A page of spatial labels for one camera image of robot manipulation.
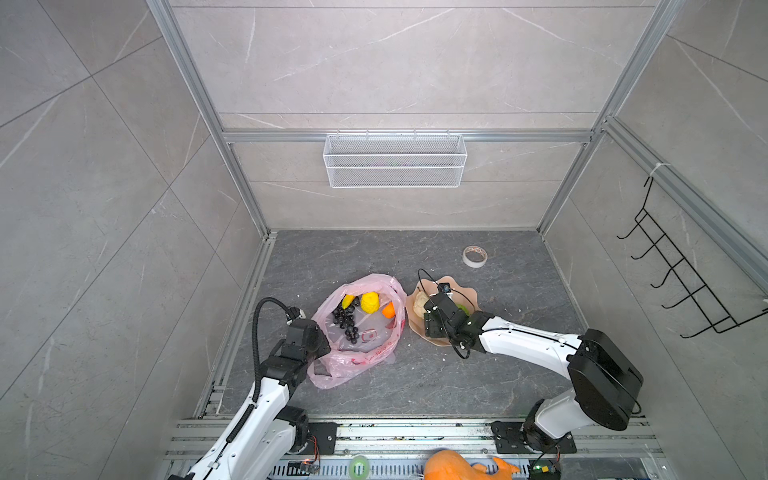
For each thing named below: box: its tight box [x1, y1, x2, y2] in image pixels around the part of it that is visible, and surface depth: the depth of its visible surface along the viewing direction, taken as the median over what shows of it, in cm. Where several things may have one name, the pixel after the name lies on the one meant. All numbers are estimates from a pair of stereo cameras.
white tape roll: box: [462, 245, 488, 269], surface depth 113 cm
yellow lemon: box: [360, 292, 380, 314], surface depth 96 cm
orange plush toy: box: [424, 450, 521, 480], surface depth 66 cm
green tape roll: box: [349, 455, 370, 480], surface depth 71 cm
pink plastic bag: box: [307, 274, 407, 389], surface depth 88 cm
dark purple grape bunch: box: [333, 296, 360, 345], surface depth 93 cm
